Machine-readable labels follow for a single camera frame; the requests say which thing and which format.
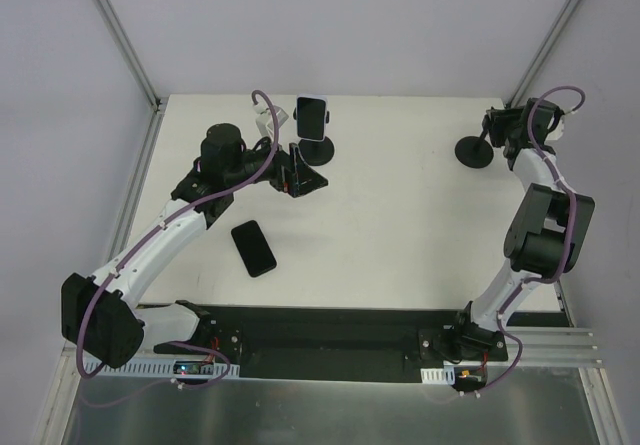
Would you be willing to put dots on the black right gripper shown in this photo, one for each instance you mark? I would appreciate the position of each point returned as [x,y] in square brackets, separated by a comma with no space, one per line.
[498,126]

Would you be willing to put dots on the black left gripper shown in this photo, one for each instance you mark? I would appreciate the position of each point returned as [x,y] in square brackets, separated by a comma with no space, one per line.
[291,170]

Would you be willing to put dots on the black phone stand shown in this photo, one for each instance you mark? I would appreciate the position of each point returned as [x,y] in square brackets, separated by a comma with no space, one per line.
[317,153]
[475,151]

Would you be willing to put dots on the lavender case smartphone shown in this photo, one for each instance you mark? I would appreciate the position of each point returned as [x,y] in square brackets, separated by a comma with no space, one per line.
[311,117]

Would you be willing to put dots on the black smartphone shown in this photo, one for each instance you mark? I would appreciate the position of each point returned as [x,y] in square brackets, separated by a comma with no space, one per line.
[253,249]

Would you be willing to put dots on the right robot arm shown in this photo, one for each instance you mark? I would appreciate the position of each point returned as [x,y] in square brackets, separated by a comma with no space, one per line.
[546,235]

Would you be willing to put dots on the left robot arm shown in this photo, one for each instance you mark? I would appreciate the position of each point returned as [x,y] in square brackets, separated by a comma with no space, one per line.
[101,313]

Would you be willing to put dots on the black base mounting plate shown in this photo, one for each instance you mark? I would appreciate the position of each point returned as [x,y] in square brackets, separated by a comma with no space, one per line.
[338,344]

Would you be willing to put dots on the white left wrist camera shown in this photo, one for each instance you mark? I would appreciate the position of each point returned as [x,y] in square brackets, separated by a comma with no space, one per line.
[264,119]

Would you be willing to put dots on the right aluminium frame post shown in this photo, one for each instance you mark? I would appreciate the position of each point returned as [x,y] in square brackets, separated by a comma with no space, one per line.
[543,52]

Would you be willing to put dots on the aluminium frame post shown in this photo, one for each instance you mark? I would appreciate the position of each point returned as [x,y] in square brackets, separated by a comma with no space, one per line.
[128,53]
[543,52]

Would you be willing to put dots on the left aluminium frame post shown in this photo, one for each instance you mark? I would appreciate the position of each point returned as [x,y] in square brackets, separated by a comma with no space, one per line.
[128,53]

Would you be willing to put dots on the aluminium front rail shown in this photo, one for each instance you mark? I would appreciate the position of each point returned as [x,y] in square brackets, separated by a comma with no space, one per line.
[555,347]

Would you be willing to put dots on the left white cable duct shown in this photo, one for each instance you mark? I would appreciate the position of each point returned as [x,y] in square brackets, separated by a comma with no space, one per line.
[172,368]

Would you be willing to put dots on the white cable duct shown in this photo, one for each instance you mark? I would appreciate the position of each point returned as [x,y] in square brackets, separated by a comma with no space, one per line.
[451,375]
[172,368]

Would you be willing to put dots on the right white cable duct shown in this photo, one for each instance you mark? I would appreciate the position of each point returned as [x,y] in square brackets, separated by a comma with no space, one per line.
[451,375]

